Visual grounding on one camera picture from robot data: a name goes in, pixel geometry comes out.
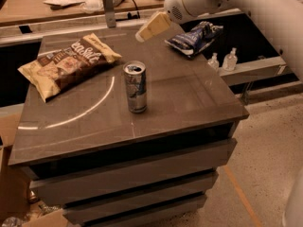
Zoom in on cardboard box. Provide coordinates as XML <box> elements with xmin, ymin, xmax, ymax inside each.
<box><xmin>0</xmin><ymin>113</ymin><xmax>68</xmax><ymax>227</ymax></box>

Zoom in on grey drawer cabinet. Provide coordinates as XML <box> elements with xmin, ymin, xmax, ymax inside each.
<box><xmin>8</xmin><ymin>21</ymin><xmax>250</xmax><ymax>227</ymax></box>

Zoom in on clear sanitizer bottle left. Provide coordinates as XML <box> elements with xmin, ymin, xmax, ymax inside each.
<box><xmin>207</xmin><ymin>53</ymin><xmax>220</xmax><ymax>71</ymax></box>

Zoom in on middle grey drawer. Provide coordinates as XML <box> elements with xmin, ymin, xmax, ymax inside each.
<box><xmin>63</xmin><ymin>168</ymin><xmax>218</xmax><ymax>227</ymax></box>

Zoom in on grey metal rail shelf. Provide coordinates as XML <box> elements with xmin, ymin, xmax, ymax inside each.
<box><xmin>219</xmin><ymin>57</ymin><xmax>292</xmax><ymax>86</ymax></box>

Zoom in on grey drawer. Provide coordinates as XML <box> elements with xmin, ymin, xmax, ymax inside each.
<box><xmin>83</xmin><ymin>193</ymin><xmax>206</xmax><ymax>227</ymax></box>
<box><xmin>30</xmin><ymin>138</ymin><xmax>237</xmax><ymax>205</ymax></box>
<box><xmin>63</xmin><ymin>168</ymin><xmax>218</xmax><ymax>227</ymax></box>

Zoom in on silver blue redbull can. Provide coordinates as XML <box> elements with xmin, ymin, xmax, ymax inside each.
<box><xmin>123</xmin><ymin>61</ymin><xmax>147</xmax><ymax>114</ymax></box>

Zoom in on black power cable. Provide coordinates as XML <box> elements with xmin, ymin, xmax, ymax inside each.
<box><xmin>115</xmin><ymin>0</ymin><xmax>141</xmax><ymax>22</ymax></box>

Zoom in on clear sanitizer bottle right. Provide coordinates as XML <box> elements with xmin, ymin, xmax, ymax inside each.
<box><xmin>223</xmin><ymin>47</ymin><xmax>238</xmax><ymax>71</ymax></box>

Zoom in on bottom grey drawer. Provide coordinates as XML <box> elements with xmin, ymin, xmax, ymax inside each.
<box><xmin>83</xmin><ymin>193</ymin><xmax>206</xmax><ymax>227</ymax></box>

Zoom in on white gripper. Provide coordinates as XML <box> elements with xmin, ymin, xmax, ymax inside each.
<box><xmin>135</xmin><ymin>0</ymin><xmax>222</xmax><ymax>43</ymax></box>

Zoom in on brown sea salt chip bag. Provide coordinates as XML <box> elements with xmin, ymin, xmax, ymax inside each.
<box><xmin>18</xmin><ymin>33</ymin><xmax>121</xmax><ymax>101</ymax></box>

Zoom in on wooden background desk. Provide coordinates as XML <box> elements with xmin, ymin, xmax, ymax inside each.
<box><xmin>0</xmin><ymin>0</ymin><xmax>178</xmax><ymax>28</ymax></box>

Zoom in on grey metal post left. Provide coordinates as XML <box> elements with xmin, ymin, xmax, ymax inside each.
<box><xmin>102</xmin><ymin>0</ymin><xmax>116</xmax><ymax>28</ymax></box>

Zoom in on top grey drawer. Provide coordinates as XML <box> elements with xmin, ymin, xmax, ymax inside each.
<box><xmin>30</xmin><ymin>138</ymin><xmax>237</xmax><ymax>205</ymax></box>

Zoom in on clear sanitizer bottle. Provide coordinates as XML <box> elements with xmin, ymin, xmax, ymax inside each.
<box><xmin>223</xmin><ymin>47</ymin><xmax>238</xmax><ymax>71</ymax></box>
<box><xmin>207</xmin><ymin>53</ymin><xmax>220</xmax><ymax>71</ymax></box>

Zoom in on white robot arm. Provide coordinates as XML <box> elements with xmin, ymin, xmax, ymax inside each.
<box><xmin>164</xmin><ymin>0</ymin><xmax>303</xmax><ymax>227</ymax></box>

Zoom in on blue chip bag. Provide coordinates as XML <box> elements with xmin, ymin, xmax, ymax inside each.
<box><xmin>165</xmin><ymin>21</ymin><xmax>223</xmax><ymax>58</ymax></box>

